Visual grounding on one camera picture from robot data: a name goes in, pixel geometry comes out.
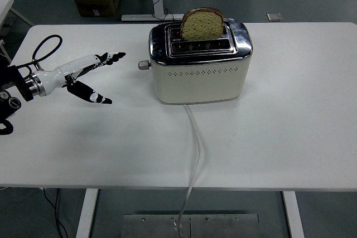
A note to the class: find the grey toaster lever knob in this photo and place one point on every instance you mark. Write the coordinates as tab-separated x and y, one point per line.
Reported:
144	65

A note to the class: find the brown cardboard box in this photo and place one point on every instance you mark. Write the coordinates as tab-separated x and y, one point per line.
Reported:
97	4

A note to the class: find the grey metal plate with screws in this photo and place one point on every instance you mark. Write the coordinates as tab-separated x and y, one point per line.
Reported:
223	227

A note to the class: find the brown bread slice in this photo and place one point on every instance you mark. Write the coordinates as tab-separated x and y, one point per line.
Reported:
202	27

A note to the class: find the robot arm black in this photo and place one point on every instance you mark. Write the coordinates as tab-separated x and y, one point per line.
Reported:
8	101

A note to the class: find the grey floor socket plate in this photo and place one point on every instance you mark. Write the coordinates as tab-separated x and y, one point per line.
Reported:
274	17

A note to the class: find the white side table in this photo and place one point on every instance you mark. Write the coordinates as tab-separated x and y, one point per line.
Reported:
5	6

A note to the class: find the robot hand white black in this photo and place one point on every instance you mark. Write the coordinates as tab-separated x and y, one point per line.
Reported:
55	77

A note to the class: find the cream and chrome toaster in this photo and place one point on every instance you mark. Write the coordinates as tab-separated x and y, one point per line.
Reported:
198	82

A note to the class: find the white table leg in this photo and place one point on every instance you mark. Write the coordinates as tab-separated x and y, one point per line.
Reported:
294	215
86	213

